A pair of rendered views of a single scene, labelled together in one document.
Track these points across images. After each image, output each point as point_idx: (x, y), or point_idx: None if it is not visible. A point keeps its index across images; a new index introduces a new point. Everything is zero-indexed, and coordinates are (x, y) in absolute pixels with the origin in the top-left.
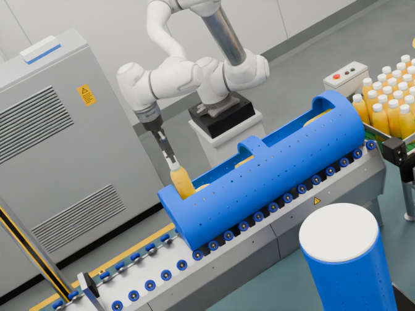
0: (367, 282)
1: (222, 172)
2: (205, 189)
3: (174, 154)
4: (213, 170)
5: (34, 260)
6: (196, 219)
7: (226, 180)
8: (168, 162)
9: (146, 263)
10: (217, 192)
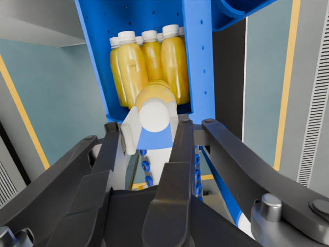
0: None
1: (86, 11)
2: (194, 61)
3: (215, 120)
4: (85, 24)
5: None
6: (214, 98)
7: (195, 3)
8: (140, 131)
9: (153, 154)
10: (204, 40)
